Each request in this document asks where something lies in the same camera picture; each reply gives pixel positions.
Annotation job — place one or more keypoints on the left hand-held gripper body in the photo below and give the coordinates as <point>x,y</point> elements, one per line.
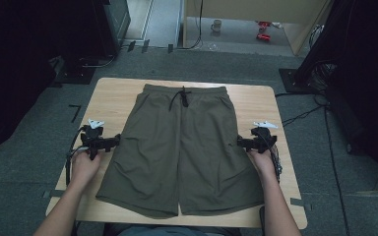
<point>93,139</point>

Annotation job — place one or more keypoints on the black cabinet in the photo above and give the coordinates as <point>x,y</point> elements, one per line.
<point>111,26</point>

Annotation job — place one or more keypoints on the beige wooden cabinet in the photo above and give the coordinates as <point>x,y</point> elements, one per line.
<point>242,8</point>

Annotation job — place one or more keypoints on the short dark tape piece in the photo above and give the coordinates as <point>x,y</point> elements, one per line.
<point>131,46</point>
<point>170,48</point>
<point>145,46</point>

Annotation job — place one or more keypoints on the beige mug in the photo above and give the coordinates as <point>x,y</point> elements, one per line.
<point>216,25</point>

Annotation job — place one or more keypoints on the black corner tape mark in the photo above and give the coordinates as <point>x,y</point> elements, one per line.
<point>76,111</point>

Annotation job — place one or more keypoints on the person's grey clothing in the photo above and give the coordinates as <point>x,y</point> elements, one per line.
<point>170,230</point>

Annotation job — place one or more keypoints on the small red toy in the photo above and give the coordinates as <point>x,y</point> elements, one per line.
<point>264,24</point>

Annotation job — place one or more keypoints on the olive green shorts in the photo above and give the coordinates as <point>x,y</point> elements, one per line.
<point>183,154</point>

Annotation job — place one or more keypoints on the grey floor tape strip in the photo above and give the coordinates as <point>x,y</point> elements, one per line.
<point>300,203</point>
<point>53,194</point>

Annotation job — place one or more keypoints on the person's right hand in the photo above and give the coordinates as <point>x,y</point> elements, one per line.
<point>263,164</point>

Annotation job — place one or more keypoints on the black curtain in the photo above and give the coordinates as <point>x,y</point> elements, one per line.
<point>367,82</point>
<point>13,65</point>

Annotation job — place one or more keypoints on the person's left hand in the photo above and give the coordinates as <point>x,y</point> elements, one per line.
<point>84,168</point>

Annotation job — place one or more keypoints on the red toy car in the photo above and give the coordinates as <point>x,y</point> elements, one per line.
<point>263,37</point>

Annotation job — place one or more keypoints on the black stand base plate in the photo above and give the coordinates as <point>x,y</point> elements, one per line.
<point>292,82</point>
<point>75,75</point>

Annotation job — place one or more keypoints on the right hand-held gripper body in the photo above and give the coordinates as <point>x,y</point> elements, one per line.
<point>262,139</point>

